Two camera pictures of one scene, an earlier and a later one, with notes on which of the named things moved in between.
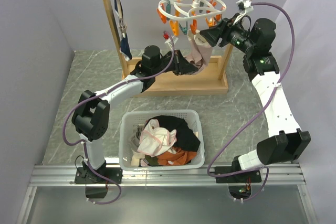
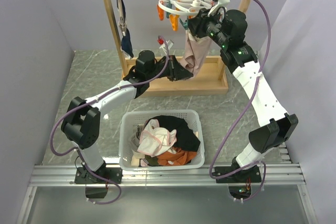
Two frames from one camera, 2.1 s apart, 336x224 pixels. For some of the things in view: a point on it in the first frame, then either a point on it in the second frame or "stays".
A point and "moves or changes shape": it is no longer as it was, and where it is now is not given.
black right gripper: x=222 y=31 → x=198 y=24
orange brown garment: x=180 y=157 stays
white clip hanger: x=198 y=12 moves or changes shape
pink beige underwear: x=200 y=52 moves or changes shape
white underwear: x=155 y=140 stays
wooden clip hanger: x=122 y=24 stays
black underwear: x=186 y=138 stays
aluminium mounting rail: x=271 y=175 stays
